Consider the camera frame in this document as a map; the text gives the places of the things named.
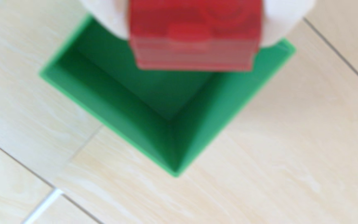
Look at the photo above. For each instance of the green open box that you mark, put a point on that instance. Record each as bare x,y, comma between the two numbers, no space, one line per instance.
120,93

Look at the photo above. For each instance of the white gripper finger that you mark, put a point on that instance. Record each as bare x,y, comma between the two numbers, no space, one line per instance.
110,14
286,15

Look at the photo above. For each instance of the red rectangular block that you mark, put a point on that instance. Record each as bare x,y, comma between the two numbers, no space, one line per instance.
194,34

